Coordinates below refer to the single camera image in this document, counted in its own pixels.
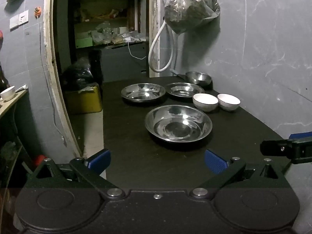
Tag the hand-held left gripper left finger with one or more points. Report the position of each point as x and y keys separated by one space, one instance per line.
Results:
x=100 y=162

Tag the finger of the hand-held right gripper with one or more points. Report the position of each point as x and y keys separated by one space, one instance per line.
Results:
x=275 y=148
x=302 y=135

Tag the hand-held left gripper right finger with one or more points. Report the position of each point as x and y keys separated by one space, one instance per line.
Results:
x=214 y=162

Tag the stainless steel plate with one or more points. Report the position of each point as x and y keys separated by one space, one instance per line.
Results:
x=184 y=89
x=143 y=92
x=178 y=124

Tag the white ceramic bowl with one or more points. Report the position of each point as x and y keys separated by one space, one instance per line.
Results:
x=205 y=101
x=228 y=101

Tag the stainless steel bowl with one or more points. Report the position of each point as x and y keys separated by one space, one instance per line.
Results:
x=198 y=77

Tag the yellow box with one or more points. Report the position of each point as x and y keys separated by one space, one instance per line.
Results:
x=84 y=100

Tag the black plastic bag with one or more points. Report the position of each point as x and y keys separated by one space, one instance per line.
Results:
x=78 y=74

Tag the dark cabinet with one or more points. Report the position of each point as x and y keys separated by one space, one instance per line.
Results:
x=121 y=64

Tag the wooden shelf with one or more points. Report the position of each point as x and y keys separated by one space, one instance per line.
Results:
x=9 y=106

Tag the white cup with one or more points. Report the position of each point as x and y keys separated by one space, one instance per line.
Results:
x=7 y=93

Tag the green box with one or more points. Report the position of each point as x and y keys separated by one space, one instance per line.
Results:
x=84 y=43

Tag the dark glass bottle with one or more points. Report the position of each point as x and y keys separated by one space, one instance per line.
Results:
x=3 y=78

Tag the pile of clear plastic bags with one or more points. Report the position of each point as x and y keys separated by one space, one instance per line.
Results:
x=109 y=33

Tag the hanging clear plastic bag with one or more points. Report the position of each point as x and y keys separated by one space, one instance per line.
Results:
x=191 y=9

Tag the red bag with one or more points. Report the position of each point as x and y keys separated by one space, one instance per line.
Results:
x=1 y=40

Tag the worn white door frame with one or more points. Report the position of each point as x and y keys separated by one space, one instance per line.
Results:
x=53 y=78

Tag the orange wall hook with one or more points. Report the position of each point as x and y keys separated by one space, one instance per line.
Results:
x=37 y=12

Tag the white wall switch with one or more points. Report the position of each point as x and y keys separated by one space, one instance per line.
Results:
x=19 y=20

